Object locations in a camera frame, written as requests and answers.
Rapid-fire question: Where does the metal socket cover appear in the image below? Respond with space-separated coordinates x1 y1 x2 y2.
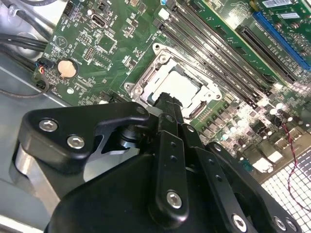
131 52 221 118

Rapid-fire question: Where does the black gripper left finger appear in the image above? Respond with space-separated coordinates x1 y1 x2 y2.
18 92 190 230

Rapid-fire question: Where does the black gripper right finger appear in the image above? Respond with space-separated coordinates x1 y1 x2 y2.
171 94 304 233

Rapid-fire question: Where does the silver CPU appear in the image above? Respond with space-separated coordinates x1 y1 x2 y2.
145 65 209 110

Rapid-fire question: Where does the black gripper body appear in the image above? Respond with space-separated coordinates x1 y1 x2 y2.
45 152 226 233

